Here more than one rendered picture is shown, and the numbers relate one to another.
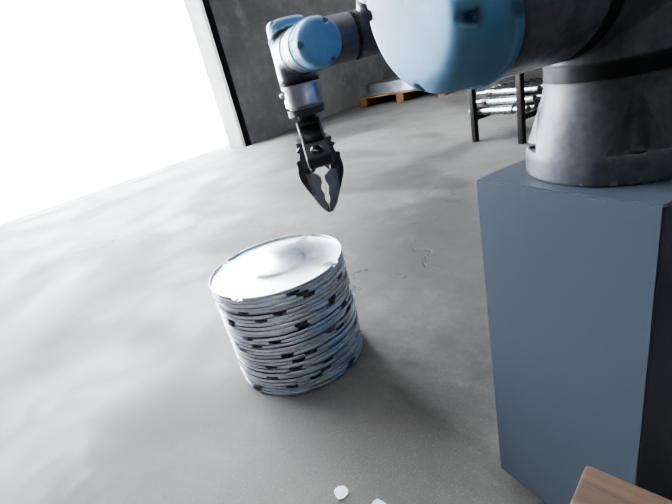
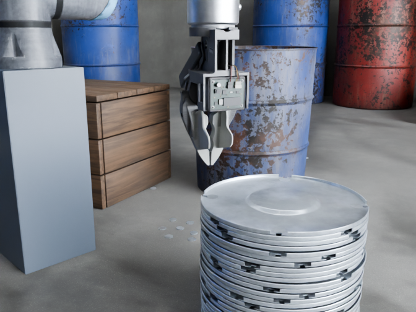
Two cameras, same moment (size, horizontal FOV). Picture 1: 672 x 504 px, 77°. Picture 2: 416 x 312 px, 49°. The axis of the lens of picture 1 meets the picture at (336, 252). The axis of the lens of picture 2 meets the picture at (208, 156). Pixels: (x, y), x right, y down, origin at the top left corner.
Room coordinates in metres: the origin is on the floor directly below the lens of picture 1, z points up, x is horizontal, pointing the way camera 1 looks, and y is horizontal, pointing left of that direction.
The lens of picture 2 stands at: (1.52, -0.24, 0.52)
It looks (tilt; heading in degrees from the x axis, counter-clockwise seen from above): 15 degrees down; 161
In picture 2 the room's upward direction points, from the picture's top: straight up
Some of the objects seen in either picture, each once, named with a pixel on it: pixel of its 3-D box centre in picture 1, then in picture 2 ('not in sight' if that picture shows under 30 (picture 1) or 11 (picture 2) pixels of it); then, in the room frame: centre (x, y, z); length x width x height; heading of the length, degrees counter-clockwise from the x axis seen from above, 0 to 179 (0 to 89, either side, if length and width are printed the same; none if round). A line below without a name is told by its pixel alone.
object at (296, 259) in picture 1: (276, 263); (282, 200); (0.84, 0.13, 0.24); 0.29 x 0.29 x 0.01
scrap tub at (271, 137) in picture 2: not in sight; (251, 117); (0.08, 0.41, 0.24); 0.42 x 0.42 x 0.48
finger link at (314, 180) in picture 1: (317, 190); (223, 138); (0.87, 0.01, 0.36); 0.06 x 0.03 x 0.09; 2
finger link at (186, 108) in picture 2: (331, 166); (195, 108); (0.85, -0.03, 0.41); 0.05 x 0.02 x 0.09; 92
